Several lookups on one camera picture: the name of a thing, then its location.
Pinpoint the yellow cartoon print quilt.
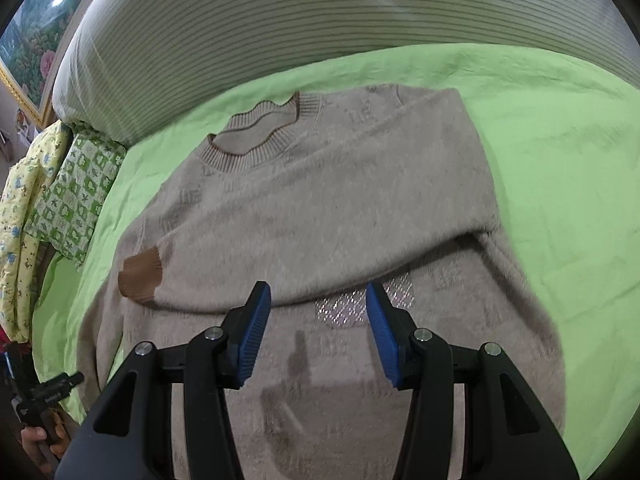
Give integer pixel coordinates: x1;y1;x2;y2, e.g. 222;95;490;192
1;120;70;344

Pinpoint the green bed sheet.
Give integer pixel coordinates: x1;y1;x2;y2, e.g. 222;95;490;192
32;44;639;477

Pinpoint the beige knit sweater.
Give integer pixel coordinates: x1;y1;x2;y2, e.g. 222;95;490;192
77;84;565;479

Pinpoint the gold framed landscape painting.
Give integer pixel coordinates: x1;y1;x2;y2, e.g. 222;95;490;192
1;0;92;128

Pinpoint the white striped bolster pillow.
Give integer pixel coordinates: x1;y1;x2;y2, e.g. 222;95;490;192
52;0;639;145

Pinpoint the green patterned small pillow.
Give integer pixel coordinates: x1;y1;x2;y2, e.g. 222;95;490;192
25;122;126;266

